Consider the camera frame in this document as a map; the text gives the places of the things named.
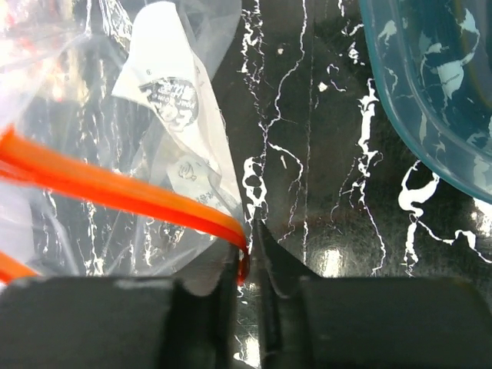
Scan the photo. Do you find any teal transparent plastic container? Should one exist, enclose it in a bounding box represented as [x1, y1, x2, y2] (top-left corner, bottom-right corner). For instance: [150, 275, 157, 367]
[360, 1, 491, 202]

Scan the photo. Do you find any clear zip bag orange zipper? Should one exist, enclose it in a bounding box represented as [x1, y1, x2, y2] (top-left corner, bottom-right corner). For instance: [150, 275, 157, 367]
[1, 1, 249, 283]

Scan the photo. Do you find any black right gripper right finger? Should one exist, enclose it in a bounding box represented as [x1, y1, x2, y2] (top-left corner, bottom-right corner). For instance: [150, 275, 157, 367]
[251, 220, 491, 368]

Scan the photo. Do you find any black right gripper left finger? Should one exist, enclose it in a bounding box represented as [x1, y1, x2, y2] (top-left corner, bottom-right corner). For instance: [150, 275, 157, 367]
[1, 245, 238, 368]

